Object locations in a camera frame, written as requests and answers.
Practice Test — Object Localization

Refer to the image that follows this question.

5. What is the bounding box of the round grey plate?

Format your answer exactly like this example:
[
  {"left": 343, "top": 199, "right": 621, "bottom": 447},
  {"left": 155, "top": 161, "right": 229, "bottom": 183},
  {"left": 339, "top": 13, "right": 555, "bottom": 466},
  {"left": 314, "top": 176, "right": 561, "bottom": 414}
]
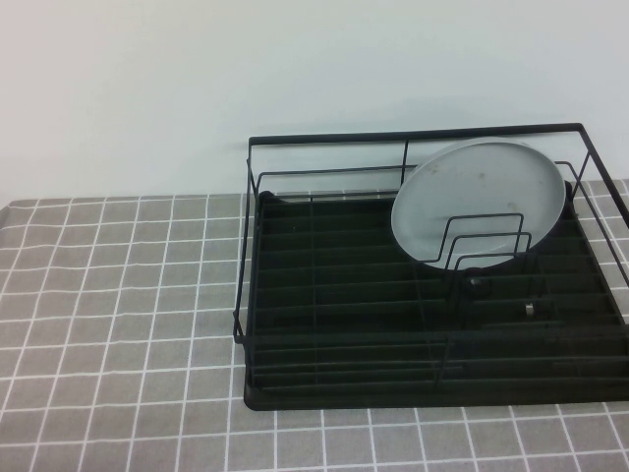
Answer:
[{"left": 390, "top": 140, "right": 567, "bottom": 272}]

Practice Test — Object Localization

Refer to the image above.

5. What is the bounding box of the grey white checked tablecloth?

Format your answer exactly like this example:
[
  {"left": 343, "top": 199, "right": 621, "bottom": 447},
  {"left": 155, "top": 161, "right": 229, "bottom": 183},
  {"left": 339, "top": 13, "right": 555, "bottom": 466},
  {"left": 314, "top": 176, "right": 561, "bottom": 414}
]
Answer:
[{"left": 0, "top": 179, "right": 629, "bottom": 472}]

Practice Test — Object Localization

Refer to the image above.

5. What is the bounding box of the round black drain plug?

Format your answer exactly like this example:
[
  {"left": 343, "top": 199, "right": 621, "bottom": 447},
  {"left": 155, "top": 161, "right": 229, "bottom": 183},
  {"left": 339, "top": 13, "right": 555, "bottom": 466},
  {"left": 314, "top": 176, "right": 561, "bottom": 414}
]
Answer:
[{"left": 462, "top": 267, "right": 493, "bottom": 298}]

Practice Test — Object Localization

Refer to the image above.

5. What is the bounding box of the black plastic drip tray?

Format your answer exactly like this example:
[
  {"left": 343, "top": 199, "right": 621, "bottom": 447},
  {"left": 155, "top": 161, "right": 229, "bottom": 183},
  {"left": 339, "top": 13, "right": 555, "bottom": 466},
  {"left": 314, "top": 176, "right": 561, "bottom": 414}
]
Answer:
[{"left": 243, "top": 180, "right": 629, "bottom": 412}]

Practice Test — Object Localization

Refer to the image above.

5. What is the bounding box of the black wire dish rack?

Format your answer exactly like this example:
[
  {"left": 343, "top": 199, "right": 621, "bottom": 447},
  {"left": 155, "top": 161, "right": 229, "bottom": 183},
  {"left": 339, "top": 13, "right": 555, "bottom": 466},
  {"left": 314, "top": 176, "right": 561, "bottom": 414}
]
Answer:
[{"left": 231, "top": 122, "right": 629, "bottom": 394}]

